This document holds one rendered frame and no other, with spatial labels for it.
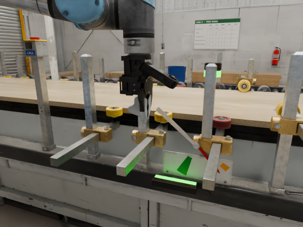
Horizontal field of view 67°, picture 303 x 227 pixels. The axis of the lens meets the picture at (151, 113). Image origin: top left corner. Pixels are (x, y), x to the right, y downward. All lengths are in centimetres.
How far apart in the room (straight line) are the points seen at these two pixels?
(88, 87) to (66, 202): 99
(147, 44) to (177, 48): 772
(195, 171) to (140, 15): 58
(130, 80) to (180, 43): 771
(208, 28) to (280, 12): 206
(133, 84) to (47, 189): 129
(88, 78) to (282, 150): 76
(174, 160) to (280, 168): 36
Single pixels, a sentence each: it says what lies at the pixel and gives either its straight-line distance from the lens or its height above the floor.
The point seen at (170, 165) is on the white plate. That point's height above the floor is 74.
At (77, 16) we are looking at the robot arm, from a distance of 52.
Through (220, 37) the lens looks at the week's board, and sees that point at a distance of 804.
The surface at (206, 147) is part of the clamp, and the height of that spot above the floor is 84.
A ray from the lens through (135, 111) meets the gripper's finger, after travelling 70.
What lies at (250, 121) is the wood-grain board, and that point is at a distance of 103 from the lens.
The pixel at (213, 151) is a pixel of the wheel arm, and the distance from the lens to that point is 78.
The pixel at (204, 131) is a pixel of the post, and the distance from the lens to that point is 84.
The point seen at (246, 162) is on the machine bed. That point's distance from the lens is 112.
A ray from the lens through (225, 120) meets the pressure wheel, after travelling 96.
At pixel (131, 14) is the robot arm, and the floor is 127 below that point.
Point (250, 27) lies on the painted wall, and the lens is 800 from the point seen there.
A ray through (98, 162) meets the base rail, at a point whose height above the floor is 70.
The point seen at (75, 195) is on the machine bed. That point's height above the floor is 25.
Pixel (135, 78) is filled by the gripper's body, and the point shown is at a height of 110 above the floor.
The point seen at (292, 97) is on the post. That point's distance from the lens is 82.
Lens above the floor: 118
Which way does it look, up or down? 16 degrees down
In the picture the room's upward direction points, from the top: straight up
